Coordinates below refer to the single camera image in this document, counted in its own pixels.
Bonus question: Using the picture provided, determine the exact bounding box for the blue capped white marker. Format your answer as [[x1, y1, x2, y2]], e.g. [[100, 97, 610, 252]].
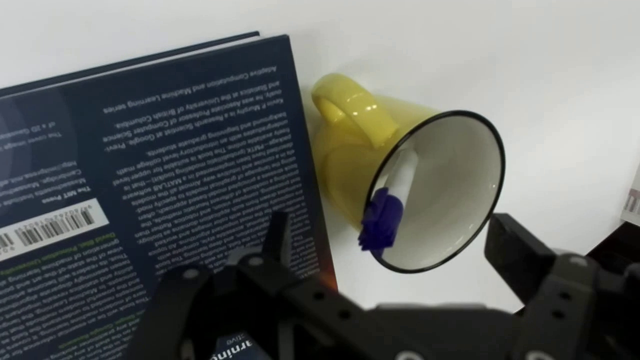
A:
[[356, 147, 421, 260]]

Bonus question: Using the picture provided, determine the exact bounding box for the yellow enamel mug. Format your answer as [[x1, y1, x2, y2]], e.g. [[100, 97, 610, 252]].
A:
[[311, 70, 509, 273]]

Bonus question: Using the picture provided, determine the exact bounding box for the dark blue hardcover book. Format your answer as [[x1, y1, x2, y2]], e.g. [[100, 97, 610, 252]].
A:
[[0, 29, 339, 360]]

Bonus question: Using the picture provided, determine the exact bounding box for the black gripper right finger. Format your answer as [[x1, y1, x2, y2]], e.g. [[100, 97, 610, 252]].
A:
[[485, 211, 640, 360]]

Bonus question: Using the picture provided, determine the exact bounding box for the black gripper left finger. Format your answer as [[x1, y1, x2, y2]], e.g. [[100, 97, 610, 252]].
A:
[[128, 210, 351, 360]]

